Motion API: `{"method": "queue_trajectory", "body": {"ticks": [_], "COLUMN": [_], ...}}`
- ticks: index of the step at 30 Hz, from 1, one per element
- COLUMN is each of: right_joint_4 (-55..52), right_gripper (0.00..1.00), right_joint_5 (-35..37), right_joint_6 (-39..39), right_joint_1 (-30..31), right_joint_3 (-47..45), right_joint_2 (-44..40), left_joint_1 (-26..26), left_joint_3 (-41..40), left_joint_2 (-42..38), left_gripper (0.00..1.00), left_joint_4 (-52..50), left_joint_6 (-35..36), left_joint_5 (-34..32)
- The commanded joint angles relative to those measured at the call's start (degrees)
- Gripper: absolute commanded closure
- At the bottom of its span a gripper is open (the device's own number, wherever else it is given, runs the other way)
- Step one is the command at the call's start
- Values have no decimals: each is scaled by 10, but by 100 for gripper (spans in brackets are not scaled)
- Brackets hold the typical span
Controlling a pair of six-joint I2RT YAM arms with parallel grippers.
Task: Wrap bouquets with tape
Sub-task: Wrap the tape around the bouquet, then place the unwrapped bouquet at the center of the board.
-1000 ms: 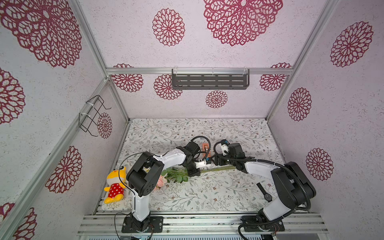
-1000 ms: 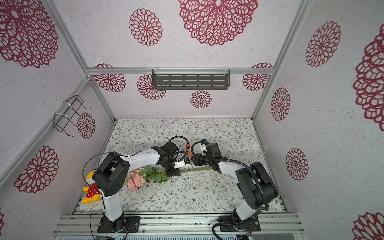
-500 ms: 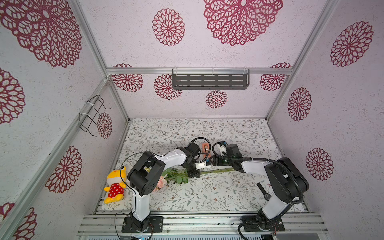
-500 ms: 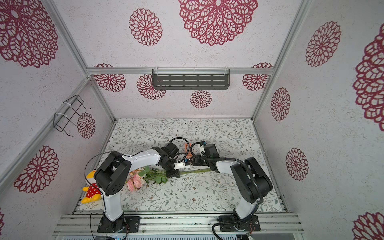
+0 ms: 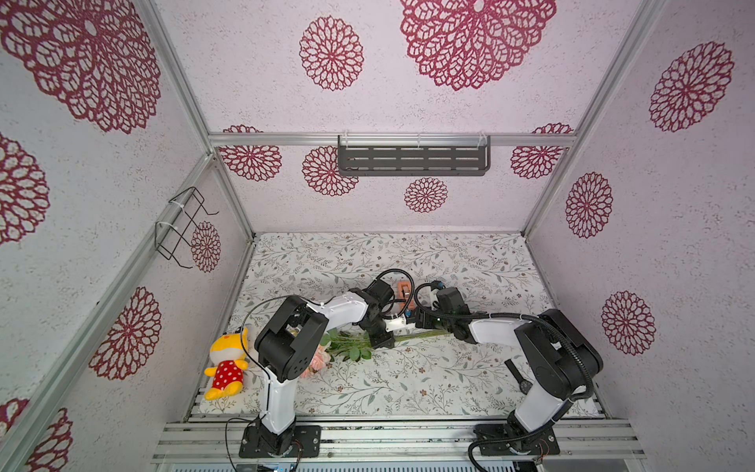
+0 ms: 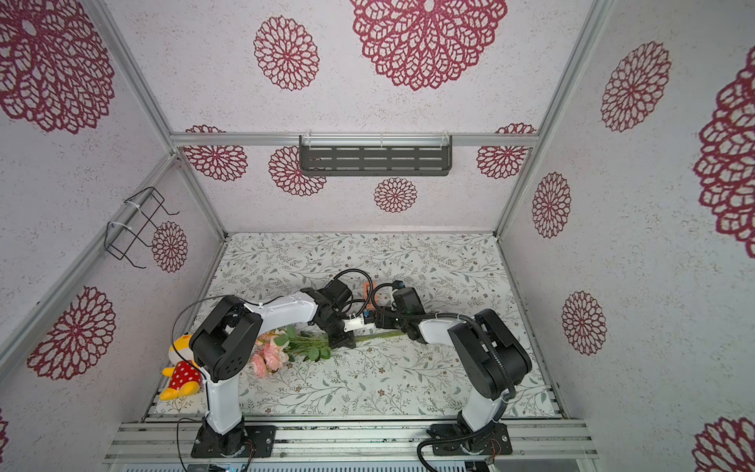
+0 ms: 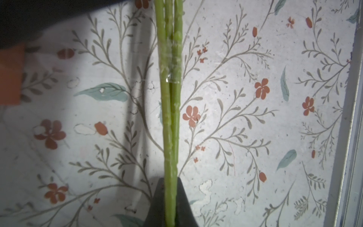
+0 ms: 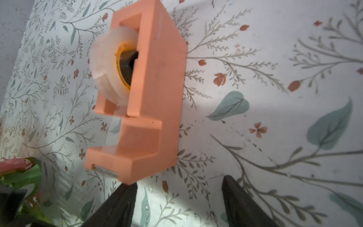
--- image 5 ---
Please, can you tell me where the orange tape dispenser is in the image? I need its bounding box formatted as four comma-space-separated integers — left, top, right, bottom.
396, 280, 413, 302

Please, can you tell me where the pink flower bouquet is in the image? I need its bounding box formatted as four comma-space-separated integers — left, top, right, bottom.
300, 327, 452, 380

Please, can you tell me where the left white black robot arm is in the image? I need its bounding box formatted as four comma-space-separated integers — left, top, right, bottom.
254, 278, 395, 439

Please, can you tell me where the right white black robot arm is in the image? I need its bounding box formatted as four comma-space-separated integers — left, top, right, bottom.
412, 282, 604, 470

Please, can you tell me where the yellow plush toy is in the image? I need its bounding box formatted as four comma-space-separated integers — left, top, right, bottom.
204, 328, 249, 401

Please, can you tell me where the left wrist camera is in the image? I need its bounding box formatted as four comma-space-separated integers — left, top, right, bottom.
385, 316, 415, 332

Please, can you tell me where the dark grey wall shelf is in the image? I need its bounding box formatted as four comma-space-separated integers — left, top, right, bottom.
336, 136, 491, 177

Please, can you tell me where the aluminium rail frame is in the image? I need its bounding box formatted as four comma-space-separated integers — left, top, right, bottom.
151, 418, 646, 469

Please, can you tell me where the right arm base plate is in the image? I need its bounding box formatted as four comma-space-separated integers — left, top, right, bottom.
474, 423, 560, 456

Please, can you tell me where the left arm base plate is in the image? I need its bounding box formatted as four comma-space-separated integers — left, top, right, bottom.
239, 421, 322, 459

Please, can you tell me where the black wire wall rack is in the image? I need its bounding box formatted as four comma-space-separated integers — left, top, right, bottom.
153, 186, 219, 269

